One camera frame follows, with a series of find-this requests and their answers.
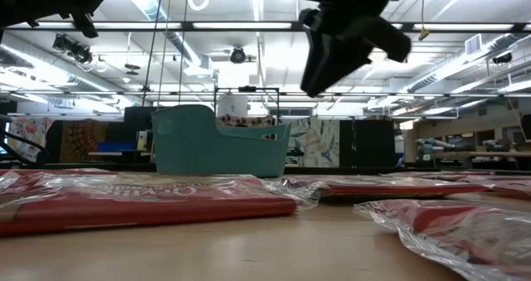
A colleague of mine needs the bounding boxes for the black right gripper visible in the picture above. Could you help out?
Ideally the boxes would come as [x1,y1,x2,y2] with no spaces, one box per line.
[298,1,412,99]

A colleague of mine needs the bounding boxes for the red Orville Redenbacher popcorn bag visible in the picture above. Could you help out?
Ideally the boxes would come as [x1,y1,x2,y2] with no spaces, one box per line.
[0,173,321,237]
[353,197,531,281]
[277,174,493,202]
[0,167,119,182]
[466,175,531,201]

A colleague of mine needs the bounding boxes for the floral patterned panel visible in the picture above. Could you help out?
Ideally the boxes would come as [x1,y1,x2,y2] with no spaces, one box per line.
[285,118,341,168]

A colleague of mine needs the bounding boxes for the black cabinet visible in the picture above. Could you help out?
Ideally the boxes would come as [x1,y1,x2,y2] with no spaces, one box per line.
[339,119,397,168]

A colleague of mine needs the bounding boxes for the round black ceiling fixture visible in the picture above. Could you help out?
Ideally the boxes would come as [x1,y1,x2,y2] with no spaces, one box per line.
[229,46,247,65]

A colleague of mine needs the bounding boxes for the teal plastic basket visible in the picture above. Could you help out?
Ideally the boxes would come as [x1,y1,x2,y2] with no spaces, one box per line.
[150,104,292,178]

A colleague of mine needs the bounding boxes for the wooden workbench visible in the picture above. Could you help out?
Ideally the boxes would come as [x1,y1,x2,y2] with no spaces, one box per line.
[414,149,531,161]

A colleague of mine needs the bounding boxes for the black monitor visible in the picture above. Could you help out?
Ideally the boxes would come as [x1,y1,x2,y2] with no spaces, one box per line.
[123,105,159,133]

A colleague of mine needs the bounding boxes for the blue box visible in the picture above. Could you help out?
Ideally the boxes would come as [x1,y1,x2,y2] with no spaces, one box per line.
[95,141,136,153]

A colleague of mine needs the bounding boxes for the black ceiling-mounted device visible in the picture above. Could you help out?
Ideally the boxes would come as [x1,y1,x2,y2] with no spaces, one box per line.
[51,33,94,65]

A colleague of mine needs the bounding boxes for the orange patterned fabric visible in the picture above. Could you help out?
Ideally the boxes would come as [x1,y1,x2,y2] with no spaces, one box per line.
[59,119,110,164]

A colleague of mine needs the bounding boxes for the colourful patterned fabric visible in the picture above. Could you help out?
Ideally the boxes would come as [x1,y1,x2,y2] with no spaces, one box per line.
[7,116,55,162]

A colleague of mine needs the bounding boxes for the yellow hanging cable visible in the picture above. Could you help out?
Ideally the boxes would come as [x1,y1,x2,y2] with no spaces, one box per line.
[417,0,431,41]

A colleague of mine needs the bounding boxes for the black metal cart frame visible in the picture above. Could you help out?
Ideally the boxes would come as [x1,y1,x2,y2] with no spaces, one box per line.
[212,85,281,125]

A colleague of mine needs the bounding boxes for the black metal rig frame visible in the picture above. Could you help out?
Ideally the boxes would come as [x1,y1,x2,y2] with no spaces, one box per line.
[0,20,531,34]

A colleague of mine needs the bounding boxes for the silver ventilation duct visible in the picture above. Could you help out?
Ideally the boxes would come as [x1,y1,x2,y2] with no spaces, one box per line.
[118,0,215,78]

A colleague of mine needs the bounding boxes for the black hanging cable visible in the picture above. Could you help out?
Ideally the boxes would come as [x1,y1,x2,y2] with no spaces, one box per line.
[140,0,165,108]

